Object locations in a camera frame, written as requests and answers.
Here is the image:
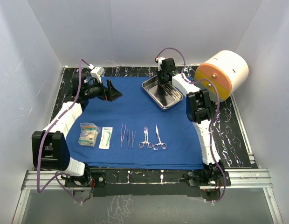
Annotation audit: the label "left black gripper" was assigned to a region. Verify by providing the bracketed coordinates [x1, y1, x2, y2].
[84, 77, 122, 102]

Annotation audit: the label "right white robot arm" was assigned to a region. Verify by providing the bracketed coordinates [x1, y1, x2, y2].
[155, 57, 223, 185]

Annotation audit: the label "metal instrument tray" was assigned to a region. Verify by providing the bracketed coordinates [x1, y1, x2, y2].
[142, 76, 183, 111]

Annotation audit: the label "steel hemostat clamp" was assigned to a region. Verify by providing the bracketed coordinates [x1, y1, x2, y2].
[139, 125, 153, 148]

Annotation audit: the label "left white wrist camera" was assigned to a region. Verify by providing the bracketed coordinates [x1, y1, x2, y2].
[89, 64, 104, 84]

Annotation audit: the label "steel surgical scissors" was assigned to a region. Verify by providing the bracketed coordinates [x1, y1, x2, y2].
[152, 124, 167, 151]

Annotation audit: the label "glove packet teal orange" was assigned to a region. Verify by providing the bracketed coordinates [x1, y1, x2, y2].
[78, 123, 98, 146]

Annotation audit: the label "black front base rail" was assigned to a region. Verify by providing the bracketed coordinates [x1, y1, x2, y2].
[64, 168, 231, 198]

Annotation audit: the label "blue surgical drape cloth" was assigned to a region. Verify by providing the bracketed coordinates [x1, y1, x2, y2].
[66, 77, 203, 170]

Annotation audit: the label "green packaged surgical supplies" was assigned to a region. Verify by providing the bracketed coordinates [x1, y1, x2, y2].
[78, 122, 101, 147]

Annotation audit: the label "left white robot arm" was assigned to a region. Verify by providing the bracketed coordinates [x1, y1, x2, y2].
[32, 73, 123, 186]

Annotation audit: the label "white cylindrical drawer container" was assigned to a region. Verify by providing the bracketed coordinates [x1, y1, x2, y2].
[194, 50, 249, 102]

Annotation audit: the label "white suture packet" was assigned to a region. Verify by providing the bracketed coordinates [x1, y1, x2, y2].
[99, 127, 113, 150]

